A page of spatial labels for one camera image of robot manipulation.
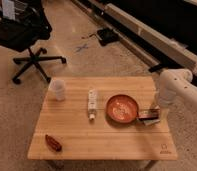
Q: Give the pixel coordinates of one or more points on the translucent plastic cup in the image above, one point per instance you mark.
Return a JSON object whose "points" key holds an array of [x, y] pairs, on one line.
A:
{"points": [[57, 87]]}

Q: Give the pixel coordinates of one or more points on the black office chair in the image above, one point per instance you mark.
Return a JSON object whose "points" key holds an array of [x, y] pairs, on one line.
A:
{"points": [[21, 33]]}

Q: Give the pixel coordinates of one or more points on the light wooden table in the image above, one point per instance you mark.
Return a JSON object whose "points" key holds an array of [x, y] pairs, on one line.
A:
{"points": [[100, 139]]}

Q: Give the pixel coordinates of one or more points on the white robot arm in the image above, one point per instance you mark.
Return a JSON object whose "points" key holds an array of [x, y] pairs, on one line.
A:
{"points": [[176, 82]]}

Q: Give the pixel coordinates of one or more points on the white tube bottle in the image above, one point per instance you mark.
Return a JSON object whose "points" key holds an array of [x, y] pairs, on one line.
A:
{"points": [[92, 104]]}

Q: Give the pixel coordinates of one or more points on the dark rectangular eraser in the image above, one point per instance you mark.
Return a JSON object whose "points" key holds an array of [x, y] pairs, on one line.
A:
{"points": [[149, 114]]}

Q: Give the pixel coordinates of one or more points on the long grey metal rail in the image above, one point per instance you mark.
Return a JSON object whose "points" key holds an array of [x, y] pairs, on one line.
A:
{"points": [[169, 26]]}

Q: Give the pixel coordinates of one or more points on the black object on floor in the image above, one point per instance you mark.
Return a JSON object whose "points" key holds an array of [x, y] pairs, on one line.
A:
{"points": [[107, 36]]}

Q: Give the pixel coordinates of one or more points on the dark red chili pepper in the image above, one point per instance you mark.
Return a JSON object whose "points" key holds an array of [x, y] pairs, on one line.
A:
{"points": [[55, 145]]}

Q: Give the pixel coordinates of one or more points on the white sponge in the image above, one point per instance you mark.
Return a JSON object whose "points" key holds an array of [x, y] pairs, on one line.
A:
{"points": [[150, 122]]}

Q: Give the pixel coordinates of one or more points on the orange round plate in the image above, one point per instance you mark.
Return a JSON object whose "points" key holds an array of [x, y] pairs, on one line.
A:
{"points": [[122, 108]]}

